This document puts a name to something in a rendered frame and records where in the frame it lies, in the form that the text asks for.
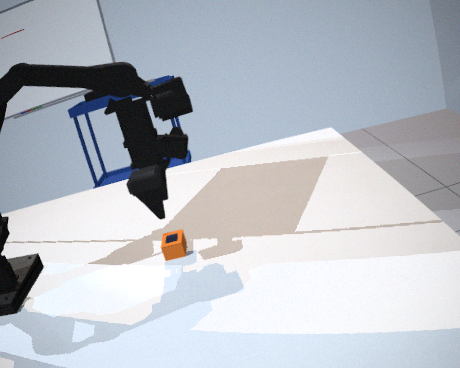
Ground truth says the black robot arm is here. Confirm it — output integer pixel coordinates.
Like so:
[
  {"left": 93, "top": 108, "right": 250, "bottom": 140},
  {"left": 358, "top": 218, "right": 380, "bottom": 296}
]
[{"left": 0, "top": 62, "right": 193, "bottom": 295}]

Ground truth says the orange block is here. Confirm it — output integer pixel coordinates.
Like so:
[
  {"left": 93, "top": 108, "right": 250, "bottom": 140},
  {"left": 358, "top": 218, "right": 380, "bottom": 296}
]
[{"left": 160, "top": 230, "right": 187, "bottom": 261}]

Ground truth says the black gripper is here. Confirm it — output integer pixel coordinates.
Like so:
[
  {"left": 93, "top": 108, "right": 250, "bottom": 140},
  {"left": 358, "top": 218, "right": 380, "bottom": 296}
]
[{"left": 123, "top": 125, "right": 171, "bottom": 220}]

